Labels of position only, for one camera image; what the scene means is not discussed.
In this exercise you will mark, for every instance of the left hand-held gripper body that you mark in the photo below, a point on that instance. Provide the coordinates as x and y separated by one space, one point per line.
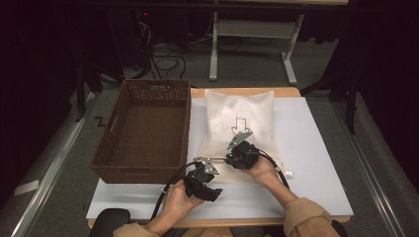
197 181

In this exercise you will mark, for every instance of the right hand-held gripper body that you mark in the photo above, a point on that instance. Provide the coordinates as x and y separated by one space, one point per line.
243 156

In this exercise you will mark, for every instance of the brown woven basket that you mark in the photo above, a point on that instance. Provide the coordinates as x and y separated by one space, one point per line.
148 138

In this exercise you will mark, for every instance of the person's right hand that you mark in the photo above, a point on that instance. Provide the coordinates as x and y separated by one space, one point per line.
263 173

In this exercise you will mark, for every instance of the person's left hand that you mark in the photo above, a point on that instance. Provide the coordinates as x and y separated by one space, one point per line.
179 202

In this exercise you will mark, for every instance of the person's beige clothed lap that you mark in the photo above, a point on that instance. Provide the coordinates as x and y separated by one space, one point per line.
207 233

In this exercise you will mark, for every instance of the white board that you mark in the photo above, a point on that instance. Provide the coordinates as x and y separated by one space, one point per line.
313 131

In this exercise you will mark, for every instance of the black chair armrest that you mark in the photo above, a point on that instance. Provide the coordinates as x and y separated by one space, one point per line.
110 222
341 230

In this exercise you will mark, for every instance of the black stand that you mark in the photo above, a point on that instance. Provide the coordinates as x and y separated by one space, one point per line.
352 105
80 92

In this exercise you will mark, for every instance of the white desk frame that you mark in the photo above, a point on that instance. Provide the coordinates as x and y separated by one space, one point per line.
253 29

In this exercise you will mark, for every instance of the metal floor rail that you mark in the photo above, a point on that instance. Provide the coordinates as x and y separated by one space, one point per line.
50 177
378 197

